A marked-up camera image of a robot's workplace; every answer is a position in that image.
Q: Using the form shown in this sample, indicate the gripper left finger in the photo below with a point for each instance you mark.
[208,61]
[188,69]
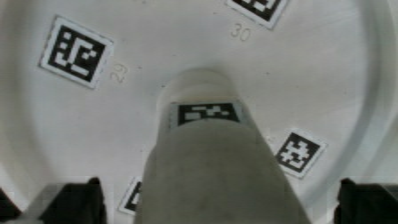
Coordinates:
[67,204]

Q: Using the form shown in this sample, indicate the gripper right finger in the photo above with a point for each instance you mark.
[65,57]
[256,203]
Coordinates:
[366,203]

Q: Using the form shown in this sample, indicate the white round table top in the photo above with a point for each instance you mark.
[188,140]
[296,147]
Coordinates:
[94,51]

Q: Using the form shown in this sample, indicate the white cylindrical table leg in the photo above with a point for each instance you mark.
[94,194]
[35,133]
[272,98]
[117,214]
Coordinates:
[211,182]

